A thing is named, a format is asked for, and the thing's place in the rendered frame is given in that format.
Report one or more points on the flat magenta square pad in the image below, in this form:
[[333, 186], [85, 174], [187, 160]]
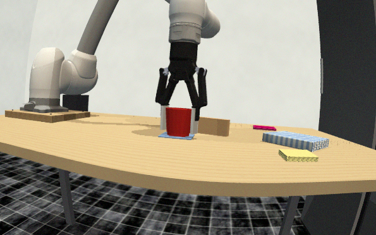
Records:
[[268, 128]]

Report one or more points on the red cup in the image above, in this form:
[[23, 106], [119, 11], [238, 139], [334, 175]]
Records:
[[178, 121]]

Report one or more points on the blue and white checkered towel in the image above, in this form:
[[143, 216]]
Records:
[[296, 140]]

